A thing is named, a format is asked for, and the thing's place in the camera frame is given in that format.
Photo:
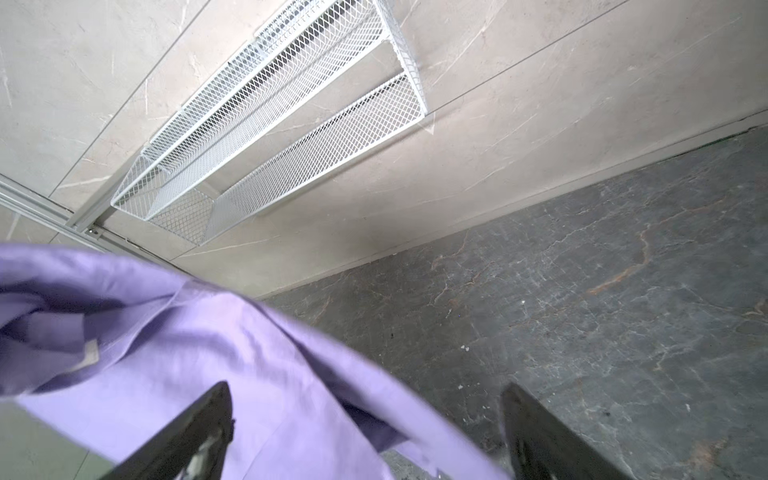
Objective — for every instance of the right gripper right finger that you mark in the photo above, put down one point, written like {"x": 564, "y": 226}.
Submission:
{"x": 542, "y": 447}

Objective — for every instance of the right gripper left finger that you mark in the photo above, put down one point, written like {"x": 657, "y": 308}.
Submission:
{"x": 192, "y": 446}

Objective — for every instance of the purple SHINE t-shirt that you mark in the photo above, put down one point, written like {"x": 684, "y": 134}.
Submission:
{"x": 107, "y": 350}

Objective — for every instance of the white wire mesh shelf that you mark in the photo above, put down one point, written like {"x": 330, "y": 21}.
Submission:
{"x": 291, "y": 59}

